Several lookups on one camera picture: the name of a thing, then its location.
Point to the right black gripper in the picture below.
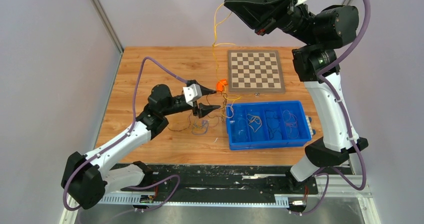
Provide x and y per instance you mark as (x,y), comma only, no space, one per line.
(263,9)

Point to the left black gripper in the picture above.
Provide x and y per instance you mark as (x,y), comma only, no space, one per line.
(204,109)

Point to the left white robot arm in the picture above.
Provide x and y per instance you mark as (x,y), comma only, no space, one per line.
(88,177)

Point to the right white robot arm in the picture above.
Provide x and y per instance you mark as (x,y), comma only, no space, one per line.
(328,37)

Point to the orange curved plastic piece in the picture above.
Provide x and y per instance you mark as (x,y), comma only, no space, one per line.
(221,85)

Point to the wooden chessboard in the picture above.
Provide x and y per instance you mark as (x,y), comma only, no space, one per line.
(255,71)

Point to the blue plastic divided bin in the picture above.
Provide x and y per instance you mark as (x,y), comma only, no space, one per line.
(262,125)

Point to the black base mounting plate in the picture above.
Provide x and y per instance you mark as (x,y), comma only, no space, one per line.
(223,183)

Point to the white toy block strip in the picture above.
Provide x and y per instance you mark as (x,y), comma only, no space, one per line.
(312,131)

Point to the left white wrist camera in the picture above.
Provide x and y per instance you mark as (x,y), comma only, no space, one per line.
(192,93)

